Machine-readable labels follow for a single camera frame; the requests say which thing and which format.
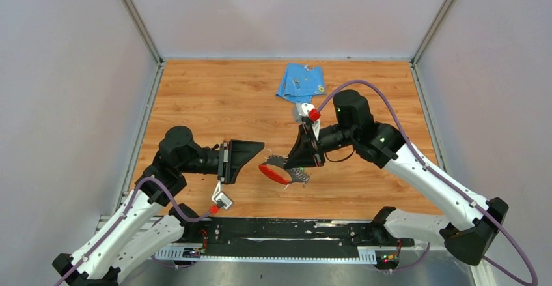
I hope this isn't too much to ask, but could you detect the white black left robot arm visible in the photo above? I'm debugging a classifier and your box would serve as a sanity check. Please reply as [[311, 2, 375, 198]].
[[52, 126, 265, 285]]

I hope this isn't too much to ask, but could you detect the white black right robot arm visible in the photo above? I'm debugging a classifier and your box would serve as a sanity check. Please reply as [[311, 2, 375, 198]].
[[285, 89, 509, 266]]

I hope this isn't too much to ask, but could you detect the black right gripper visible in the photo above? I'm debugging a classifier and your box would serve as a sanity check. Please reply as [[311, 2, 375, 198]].
[[283, 124, 357, 169]]

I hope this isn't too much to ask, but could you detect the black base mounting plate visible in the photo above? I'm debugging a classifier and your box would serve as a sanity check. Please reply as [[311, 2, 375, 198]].
[[178, 218, 414, 259]]

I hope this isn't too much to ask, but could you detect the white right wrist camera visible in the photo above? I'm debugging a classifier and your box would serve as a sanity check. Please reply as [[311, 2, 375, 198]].
[[292, 103, 321, 140]]

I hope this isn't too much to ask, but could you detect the blue folded cloth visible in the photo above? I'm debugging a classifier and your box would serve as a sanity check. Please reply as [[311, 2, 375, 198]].
[[276, 63, 327, 103]]

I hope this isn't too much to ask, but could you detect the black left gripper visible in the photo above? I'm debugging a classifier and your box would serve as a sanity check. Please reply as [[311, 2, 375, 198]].
[[180, 139, 265, 184]]

